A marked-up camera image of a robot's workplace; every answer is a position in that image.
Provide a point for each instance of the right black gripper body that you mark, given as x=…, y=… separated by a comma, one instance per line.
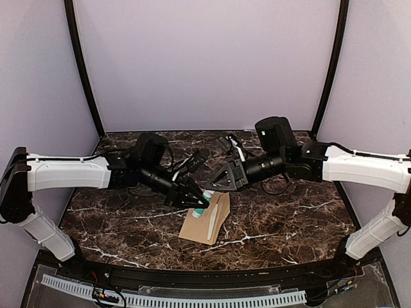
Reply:
x=239, y=173

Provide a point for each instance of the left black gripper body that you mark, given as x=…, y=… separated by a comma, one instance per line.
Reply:
x=173, y=195

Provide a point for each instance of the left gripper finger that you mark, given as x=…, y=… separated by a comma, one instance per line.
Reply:
x=193, y=205
x=194, y=192

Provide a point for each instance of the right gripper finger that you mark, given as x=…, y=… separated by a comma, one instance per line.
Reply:
x=222, y=176
x=218, y=187

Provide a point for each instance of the brown paper envelope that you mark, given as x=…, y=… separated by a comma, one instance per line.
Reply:
x=196, y=229

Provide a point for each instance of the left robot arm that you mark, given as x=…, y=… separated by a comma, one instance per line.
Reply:
x=112, y=169

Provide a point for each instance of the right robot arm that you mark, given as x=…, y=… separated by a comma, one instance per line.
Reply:
x=331, y=162

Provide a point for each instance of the white slotted cable duct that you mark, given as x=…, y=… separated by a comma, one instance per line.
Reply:
x=166, y=297

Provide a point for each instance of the black front table rail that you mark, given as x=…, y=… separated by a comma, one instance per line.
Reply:
x=311, y=275

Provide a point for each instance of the right black corner post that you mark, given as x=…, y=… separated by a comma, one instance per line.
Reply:
x=332, y=68

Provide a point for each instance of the black corner post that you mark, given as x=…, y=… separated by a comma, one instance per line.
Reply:
x=332, y=68
x=81, y=66

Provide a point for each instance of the left black corner post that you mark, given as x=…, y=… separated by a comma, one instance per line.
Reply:
x=81, y=66

